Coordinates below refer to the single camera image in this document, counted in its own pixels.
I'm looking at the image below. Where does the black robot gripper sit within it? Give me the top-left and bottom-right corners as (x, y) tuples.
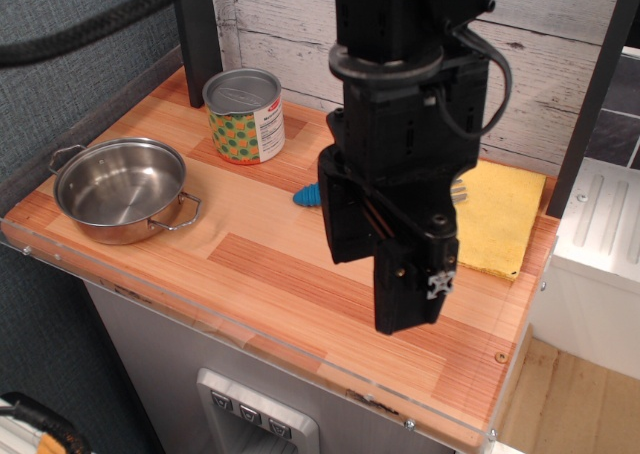
(318, 68), (488, 335)

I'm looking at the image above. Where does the blue handled metal fork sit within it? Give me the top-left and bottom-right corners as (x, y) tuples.
(293, 178), (468, 207)

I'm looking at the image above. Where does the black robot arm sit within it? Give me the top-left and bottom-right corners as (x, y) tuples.
(318, 0), (491, 334)

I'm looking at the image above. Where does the yellow cloth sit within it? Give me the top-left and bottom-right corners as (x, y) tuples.
(456, 161), (546, 281)

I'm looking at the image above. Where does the food can green orange label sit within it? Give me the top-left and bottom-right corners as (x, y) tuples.
(202, 68), (285, 165)

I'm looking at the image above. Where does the white toy sink unit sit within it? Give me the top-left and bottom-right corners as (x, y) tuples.
(527, 46), (640, 375)

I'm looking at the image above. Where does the silver toy cabinet front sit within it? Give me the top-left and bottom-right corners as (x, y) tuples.
(86, 283), (450, 453)

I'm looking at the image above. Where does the stainless steel pot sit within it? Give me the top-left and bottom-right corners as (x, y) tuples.
(48, 138), (201, 245)

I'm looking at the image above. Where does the clear acrylic edge guard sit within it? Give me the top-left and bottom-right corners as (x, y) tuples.
(2, 219), (504, 453)

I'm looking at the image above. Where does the black orange object bottom left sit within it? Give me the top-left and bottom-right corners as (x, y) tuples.
(1, 392), (93, 453)

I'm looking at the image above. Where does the dark left frame post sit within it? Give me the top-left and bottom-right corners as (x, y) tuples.
(174, 0), (223, 108)

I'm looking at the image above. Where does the dark frame post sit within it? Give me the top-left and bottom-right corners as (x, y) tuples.
(546, 0), (639, 219)
(174, 0), (223, 108)

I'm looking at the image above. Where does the dark right frame post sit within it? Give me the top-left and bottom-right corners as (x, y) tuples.
(546, 0), (639, 219)

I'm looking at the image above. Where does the black braided cable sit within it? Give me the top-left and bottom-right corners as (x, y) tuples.
(0, 0), (211, 67)

